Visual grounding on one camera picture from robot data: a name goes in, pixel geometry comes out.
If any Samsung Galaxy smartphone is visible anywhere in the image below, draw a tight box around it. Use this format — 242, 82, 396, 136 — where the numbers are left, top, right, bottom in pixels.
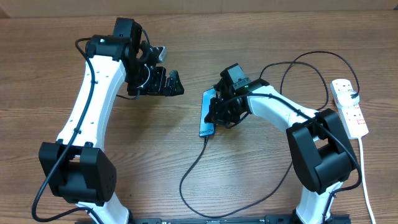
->
199, 88, 216, 138

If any black USB charging cable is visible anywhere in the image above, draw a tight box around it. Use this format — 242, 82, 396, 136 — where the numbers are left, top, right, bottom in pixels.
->
178, 50, 361, 219

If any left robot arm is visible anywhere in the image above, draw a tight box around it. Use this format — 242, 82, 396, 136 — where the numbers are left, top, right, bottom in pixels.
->
39, 17, 184, 223

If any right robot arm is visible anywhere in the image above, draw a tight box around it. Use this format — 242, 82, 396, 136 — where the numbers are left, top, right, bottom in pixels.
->
199, 63, 360, 223

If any white USB charger plug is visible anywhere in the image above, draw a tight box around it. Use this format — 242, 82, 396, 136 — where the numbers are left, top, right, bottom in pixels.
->
335, 91, 360, 108

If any white power strip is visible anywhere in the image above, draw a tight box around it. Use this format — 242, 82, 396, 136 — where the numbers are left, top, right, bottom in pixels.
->
330, 79, 369, 139

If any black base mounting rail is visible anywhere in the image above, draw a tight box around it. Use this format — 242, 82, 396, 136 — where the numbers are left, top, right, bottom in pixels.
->
74, 213, 352, 224

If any white power strip cord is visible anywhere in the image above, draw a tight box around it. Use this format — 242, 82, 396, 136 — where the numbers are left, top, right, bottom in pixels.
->
357, 138, 376, 224

